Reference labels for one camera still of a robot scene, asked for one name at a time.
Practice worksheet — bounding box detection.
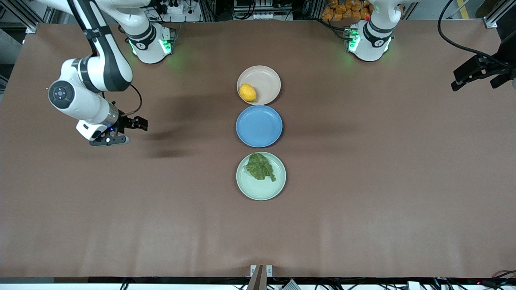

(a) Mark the yellow lemon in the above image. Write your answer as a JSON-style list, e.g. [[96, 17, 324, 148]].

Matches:
[[239, 83, 257, 102]]

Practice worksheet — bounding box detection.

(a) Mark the green lettuce leaf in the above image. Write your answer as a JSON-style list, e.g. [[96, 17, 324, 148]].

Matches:
[[245, 153, 277, 182]]

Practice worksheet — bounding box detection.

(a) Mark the brown table cover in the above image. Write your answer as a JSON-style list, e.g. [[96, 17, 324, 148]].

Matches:
[[0, 20, 516, 278]]

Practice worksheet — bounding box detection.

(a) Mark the white power strip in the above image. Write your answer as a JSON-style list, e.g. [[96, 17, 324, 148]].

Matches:
[[155, 0, 202, 23]]

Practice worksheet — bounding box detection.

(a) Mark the blue round plate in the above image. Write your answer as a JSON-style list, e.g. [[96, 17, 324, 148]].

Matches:
[[236, 105, 283, 148]]

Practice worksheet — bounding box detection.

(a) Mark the beige round plate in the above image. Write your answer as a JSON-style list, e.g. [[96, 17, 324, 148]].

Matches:
[[237, 65, 282, 106]]

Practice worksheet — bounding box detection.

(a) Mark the pale green round plate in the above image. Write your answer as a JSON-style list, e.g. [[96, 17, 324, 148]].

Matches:
[[236, 151, 287, 201]]

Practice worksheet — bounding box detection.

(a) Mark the orange snack bag pile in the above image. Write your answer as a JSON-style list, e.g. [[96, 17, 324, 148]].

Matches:
[[321, 0, 373, 21]]

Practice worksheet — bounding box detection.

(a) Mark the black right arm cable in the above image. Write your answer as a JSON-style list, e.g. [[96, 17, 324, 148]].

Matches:
[[67, 0, 143, 117]]

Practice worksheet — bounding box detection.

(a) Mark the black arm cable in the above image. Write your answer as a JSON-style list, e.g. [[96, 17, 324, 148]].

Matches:
[[67, 0, 143, 117], [437, 0, 504, 65]]

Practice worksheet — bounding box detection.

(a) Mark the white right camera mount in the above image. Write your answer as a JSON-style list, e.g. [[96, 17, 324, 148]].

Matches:
[[77, 120, 106, 141]]

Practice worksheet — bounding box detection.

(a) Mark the aluminium frame post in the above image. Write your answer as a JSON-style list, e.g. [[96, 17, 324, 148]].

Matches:
[[0, 0, 45, 33], [484, 0, 516, 29]]

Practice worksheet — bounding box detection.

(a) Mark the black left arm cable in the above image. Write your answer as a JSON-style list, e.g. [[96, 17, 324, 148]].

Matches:
[[437, 0, 504, 65]]

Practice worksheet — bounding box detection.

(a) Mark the metal stand bracket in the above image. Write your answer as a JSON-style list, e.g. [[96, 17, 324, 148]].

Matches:
[[247, 265, 273, 290]]

